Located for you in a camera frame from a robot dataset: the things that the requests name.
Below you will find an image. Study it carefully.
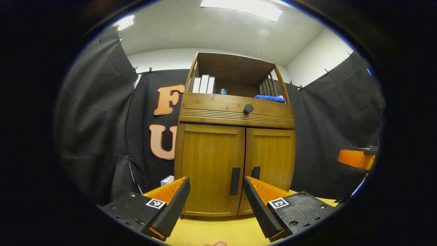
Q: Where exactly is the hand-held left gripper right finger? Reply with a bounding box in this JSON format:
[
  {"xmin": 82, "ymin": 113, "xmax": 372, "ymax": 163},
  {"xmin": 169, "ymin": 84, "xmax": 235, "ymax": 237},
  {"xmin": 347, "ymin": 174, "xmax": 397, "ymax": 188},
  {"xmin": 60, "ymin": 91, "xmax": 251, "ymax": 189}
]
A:
[{"xmin": 243, "ymin": 176, "xmax": 337, "ymax": 242}]

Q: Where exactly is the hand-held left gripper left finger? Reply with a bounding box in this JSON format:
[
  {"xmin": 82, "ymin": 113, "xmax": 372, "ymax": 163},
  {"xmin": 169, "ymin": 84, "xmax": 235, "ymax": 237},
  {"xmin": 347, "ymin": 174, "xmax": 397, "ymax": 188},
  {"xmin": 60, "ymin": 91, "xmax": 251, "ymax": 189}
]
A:
[{"xmin": 97, "ymin": 176, "xmax": 191, "ymax": 242}]

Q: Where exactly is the wooden shoe cabinet door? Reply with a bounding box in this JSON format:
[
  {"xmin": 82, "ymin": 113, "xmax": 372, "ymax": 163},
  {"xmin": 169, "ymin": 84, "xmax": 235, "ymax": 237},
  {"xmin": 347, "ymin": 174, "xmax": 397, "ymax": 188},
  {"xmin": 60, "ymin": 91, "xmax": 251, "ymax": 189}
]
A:
[
  {"xmin": 238, "ymin": 128, "xmax": 296, "ymax": 216},
  {"xmin": 183, "ymin": 124, "xmax": 245, "ymax": 217}
]

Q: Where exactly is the wooden double-door shoe cabinet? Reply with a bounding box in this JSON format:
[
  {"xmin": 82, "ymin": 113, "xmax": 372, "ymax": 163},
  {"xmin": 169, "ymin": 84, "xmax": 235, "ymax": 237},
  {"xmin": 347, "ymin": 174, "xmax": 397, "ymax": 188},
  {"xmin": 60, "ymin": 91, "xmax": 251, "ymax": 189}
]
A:
[{"xmin": 173, "ymin": 52, "xmax": 296, "ymax": 221}]

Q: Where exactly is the wooden cabinet drawer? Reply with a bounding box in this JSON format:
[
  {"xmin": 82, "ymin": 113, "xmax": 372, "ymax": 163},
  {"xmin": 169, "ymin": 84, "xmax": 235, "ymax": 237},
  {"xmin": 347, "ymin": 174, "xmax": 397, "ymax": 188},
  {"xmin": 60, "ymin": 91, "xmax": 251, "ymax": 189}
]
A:
[{"xmin": 179, "ymin": 92, "xmax": 296, "ymax": 129}]

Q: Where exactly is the blue towel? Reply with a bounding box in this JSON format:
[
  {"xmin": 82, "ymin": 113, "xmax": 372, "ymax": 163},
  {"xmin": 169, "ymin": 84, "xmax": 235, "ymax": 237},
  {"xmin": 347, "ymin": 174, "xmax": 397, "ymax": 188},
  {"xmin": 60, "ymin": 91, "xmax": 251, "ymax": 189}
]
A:
[{"xmin": 254, "ymin": 95, "xmax": 286, "ymax": 104}]

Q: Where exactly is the black backdrop cloth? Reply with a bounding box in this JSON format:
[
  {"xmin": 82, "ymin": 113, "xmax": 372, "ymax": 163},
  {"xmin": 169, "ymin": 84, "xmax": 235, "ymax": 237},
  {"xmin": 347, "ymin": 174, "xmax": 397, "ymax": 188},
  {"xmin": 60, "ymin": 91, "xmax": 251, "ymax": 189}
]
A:
[{"xmin": 55, "ymin": 26, "xmax": 386, "ymax": 207}]

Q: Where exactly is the large ceiling light panel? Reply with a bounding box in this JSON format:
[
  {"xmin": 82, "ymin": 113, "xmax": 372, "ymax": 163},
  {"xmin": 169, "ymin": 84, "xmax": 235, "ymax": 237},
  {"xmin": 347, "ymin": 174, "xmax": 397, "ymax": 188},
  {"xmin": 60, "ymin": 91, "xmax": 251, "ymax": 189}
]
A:
[{"xmin": 200, "ymin": 0, "xmax": 284, "ymax": 23}]

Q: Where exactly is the small ceiling light panel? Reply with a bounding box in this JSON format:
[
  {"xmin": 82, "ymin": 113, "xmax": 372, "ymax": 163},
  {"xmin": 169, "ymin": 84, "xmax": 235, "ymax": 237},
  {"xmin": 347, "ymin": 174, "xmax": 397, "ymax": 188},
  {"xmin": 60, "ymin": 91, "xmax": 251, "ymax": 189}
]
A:
[{"xmin": 114, "ymin": 15, "xmax": 135, "ymax": 31}]

